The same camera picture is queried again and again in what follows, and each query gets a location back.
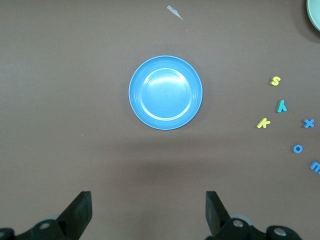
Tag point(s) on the blue foam letter m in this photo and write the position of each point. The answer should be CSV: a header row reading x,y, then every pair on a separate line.
x,y
314,166

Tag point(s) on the yellow foam letter s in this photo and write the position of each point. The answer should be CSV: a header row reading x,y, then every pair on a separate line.
x,y
275,81

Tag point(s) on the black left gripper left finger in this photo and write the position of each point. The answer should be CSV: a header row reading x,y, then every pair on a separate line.
x,y
70,225

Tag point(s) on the blue foam letter o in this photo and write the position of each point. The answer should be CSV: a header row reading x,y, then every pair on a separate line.
x,y
293,149

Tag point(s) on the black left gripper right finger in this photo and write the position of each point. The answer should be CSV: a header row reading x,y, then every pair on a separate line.
x,y
226,231

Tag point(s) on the blue foam letter x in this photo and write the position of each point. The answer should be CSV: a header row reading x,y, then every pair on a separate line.
x,y
308,123

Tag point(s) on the brown table cover sheet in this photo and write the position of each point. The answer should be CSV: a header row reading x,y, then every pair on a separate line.
x,y
62,100

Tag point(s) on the teal foam letter y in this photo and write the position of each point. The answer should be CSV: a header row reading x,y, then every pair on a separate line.
x,y
282,106

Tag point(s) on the yellow foam letter k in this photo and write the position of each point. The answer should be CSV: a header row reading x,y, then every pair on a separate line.
x,y
261,123

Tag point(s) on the small clear tape scrap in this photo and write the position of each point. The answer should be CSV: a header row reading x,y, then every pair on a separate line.
x,y
172,10

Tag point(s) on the blue round plate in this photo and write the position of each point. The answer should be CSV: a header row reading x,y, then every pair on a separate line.
x,y
165,95

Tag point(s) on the light green round plate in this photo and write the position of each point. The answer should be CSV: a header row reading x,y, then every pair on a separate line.
x,y
315,12

